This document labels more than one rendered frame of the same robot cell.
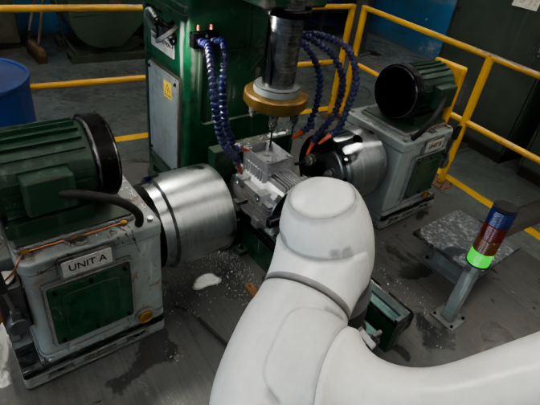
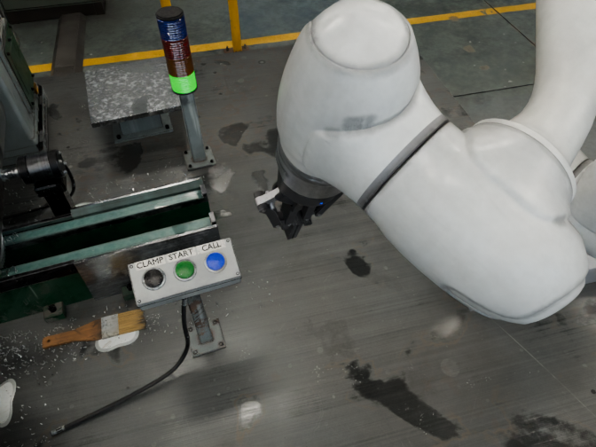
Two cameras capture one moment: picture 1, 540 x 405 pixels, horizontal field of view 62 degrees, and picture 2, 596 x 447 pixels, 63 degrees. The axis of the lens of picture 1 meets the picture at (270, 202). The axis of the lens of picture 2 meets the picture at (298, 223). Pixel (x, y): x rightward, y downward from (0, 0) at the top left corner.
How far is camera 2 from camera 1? 0.41 m
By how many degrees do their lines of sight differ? 50
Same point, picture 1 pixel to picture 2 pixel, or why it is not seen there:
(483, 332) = (227, 141)
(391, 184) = (12, 101)
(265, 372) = (542, 213)
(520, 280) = not seen: hidden behind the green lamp
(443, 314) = (196, 159)
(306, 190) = (348, 39)
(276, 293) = (436, 168)
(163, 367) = not seen: outside the picture
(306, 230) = (404, 74)
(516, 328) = (233, 117)
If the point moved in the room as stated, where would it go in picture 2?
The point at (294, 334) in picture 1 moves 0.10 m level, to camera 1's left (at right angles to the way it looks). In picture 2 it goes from (508, 165) to (490, 269)
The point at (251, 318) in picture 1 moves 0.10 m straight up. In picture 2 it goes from (458, 209) to (502, 89)
